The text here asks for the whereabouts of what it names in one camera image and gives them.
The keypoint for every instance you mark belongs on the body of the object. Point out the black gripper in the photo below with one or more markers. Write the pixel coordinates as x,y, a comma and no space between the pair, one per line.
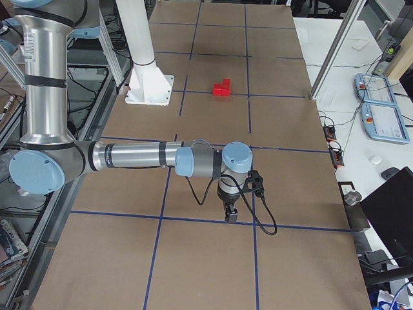
228,197

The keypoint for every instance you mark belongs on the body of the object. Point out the red cube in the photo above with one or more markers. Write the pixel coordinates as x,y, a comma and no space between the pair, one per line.
217,89
226,83
225,90

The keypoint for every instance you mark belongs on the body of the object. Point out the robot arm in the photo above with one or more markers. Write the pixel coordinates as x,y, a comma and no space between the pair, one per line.
49,157

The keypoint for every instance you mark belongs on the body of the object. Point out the orange black connector box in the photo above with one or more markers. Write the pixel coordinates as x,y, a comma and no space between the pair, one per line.
330,132

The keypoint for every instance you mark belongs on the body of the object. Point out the metal cup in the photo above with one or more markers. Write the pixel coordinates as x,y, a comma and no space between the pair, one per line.
352,198

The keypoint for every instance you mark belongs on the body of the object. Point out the black laptop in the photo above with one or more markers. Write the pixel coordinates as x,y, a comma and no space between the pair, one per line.
389,211

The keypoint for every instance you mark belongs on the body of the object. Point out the black computer mouse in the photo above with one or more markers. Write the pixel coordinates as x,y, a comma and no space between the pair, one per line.
389,173

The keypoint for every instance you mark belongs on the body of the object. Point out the lower teach pendant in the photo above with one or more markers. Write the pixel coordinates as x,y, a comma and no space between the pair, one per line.
383,122

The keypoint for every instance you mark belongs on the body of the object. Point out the teach pendant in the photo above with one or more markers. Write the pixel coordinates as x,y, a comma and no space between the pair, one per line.
374,89
383,122

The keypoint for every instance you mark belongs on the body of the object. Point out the upper teach pendant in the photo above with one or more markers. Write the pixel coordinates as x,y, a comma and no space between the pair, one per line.
374,89

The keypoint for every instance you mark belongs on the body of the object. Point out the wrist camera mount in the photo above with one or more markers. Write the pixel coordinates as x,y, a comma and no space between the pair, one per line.
254,183

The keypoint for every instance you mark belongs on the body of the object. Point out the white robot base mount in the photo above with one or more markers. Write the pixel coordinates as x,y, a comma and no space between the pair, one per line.
147,85

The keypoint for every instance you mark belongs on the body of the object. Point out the aluminium side frame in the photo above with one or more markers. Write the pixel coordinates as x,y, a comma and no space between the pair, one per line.
97,69

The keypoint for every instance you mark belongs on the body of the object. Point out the aluminium frame post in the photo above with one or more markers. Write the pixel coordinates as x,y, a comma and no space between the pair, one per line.
351,17

